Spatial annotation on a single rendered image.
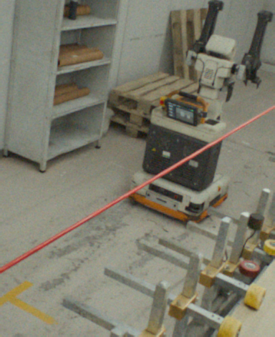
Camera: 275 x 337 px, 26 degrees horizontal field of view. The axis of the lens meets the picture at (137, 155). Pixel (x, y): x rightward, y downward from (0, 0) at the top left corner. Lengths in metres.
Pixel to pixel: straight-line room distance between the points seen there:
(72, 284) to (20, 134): 1.82
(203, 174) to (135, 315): 1.35
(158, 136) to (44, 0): 1.37
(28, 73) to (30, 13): 0.48
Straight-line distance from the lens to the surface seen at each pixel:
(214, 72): 4.63
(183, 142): 4.46
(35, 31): 4.86
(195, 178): 4.49
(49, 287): 3.70
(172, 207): 4.57
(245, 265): 2.50
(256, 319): 2.22
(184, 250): 2.59
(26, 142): 5.13
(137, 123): 6.14
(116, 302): 3.65
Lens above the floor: 2.15
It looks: 22 degrees down
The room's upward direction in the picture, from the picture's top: 10 degrees clockwise
